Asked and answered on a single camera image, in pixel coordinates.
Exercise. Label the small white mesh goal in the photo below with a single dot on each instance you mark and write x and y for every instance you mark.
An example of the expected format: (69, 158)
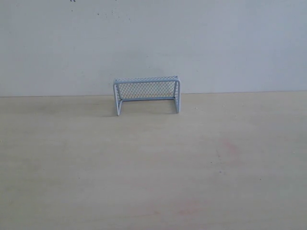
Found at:
(147, 89)

